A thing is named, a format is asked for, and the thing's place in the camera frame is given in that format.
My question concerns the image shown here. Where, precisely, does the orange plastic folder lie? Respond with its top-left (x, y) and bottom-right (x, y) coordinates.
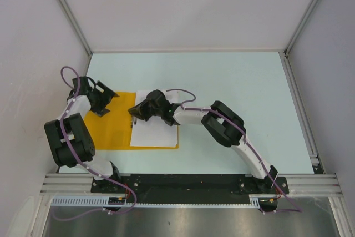
top-left (84, 92), bottom-right (179, 151)

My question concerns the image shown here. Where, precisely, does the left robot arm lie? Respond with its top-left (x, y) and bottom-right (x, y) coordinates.
top-left (44, 76), bottom-right (123, 194)

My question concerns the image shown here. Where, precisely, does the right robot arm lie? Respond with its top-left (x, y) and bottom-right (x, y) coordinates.
top-left (128, 89), bottom-right (278, 193)

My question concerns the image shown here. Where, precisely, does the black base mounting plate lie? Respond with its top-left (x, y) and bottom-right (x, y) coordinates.
top-left (90, 173), bottom-right (289, 206)

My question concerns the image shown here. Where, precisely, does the left aluminium corner post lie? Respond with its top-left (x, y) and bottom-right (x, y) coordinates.
top-left (57, 0), bottom-right (93, 57)

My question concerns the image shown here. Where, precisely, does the aluminium corner post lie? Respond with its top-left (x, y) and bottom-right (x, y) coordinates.
top-left (284, 0), bottom-right (335, 52)
top-left (57, 0), bottom-right (93, 57)

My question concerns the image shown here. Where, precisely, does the grey slotted cable duct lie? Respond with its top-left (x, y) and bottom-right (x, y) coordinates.
top-left (51, 194), bottom-right (278, 209)

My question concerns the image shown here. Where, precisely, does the right aluminium corner post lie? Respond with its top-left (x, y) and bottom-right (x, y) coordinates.
top-left (284, 0), bottom-right (335, 52)

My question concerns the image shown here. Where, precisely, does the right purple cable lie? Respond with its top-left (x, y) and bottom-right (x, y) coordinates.
top-left (166, 89), bottom-right (303, 213)

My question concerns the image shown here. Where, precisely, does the aluminium frame rail front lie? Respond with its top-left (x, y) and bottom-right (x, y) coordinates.
top-left (40, 173), bottom-right (343, 197)

